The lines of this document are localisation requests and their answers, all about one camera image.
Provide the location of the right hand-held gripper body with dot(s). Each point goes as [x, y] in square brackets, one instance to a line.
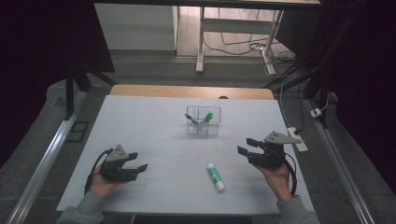
[269, 155]

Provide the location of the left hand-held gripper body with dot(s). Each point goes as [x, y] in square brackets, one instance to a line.
[116, 171]

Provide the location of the green highlighter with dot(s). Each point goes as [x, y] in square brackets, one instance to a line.
[207, 118]

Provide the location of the clear plastic organizer box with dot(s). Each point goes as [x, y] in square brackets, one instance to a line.
[204, 121]

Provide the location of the blue pen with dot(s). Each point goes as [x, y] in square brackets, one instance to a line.
[191, 119]

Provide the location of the person's left hand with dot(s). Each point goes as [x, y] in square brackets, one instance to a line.
[104, 185]

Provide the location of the person's right hand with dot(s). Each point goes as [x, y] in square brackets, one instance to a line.
[275, 182]

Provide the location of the white power strip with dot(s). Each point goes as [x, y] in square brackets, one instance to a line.
[300, 143]

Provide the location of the black plug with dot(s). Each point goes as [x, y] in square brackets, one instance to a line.
[297, 132]

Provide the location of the green and white glue stick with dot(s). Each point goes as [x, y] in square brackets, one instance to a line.
[215, 177]

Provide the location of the small white adapter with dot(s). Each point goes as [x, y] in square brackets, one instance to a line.
[315, 112]

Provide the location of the wooden table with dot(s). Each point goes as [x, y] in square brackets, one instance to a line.
[186, 91]

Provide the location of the black stand legs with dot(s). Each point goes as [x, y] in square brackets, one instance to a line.
[317, 84]
[70, 93]

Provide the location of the dark curtain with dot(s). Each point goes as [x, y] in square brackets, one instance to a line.
[37, 46]
[364, 77]

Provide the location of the white cabinet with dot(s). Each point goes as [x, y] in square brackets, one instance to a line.
[137, 28]

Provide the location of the black floor frame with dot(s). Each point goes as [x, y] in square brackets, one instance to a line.
[77, 131]

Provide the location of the metal floor rail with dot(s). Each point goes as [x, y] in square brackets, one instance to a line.
[43, 161]
[339, 168]

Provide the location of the white desk frame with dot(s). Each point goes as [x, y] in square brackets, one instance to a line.
[236, 25]

